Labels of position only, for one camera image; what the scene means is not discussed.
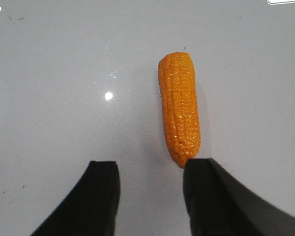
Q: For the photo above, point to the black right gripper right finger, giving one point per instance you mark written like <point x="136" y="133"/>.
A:
<point x="219" y="205"/>

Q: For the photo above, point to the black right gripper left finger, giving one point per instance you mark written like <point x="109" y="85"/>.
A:
<point x="90" y="208"/>

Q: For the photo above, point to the orange corn cob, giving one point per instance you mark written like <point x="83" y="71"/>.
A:
<point x="177" y="85"/>

